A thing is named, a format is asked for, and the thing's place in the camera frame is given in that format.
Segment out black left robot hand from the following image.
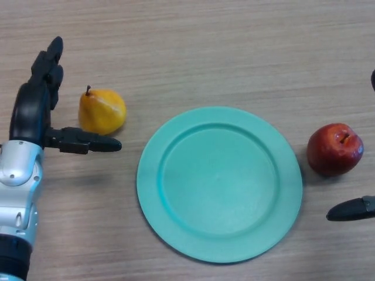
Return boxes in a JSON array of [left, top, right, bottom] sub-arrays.
[[8, 36, 122, 155]]

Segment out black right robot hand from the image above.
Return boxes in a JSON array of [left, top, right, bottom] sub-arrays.
[[326, 69, 375, 222]]

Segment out yellow pear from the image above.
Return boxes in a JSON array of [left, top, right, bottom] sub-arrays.
[[78, 85, 127, 136]]

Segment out green round plate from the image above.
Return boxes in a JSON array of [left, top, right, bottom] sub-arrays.
[[136, 106, 304, 266]]

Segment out red apple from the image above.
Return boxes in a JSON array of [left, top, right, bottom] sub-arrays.
[[306, 122, 365, 177]]

